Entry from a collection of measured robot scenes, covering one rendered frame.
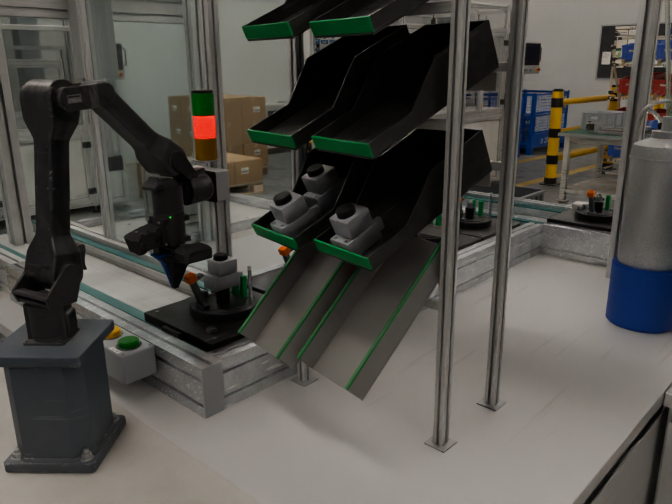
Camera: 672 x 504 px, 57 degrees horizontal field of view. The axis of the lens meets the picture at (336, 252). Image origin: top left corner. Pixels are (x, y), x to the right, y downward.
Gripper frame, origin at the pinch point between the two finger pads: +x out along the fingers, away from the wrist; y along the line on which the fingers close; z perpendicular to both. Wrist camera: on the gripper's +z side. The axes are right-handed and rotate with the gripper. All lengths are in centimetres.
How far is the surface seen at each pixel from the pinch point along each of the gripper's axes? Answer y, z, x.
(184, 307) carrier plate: -7.7, -6.6, 11.7
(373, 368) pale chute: 48.3, -2.6, 5.1
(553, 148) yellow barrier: -222, -673, 63
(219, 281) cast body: 2.2, -9.0, 4.0
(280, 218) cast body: 28.3, -2.9, -14.7
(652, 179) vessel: 60, -85, -14
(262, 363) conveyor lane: 16.7, -7.4, 16.9
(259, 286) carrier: -5.6, -26.0, 11.6
